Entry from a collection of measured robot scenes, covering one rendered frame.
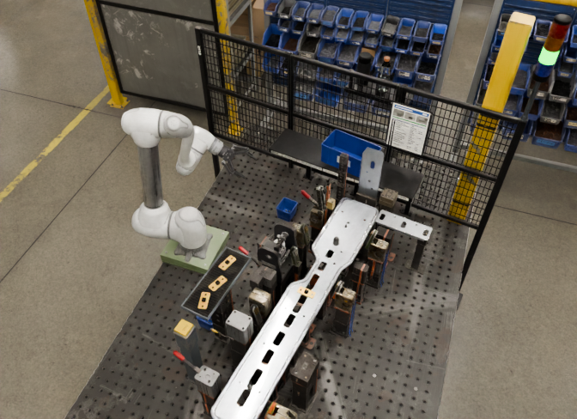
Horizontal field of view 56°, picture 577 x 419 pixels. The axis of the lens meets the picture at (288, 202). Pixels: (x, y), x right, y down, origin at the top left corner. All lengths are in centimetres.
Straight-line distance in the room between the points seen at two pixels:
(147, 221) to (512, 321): 245
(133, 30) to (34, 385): 284
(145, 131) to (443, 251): 177
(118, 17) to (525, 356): 398
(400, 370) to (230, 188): 154
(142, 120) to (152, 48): 229
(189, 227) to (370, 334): 109
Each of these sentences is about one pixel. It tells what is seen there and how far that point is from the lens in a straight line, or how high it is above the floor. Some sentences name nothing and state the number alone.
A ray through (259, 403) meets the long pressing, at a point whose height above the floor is 100.
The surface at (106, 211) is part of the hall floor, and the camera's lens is 455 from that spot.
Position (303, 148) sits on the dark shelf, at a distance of 328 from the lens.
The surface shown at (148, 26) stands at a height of 91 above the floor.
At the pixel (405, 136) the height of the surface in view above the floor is 125.
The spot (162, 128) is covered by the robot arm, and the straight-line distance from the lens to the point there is 267.
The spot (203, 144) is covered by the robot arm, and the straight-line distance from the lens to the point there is 321.
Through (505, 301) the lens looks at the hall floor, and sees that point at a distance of 407.
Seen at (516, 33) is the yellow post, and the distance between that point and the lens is 269.
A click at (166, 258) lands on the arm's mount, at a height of 75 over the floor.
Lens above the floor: 319
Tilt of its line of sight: 47 degrees down
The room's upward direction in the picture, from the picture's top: straight up
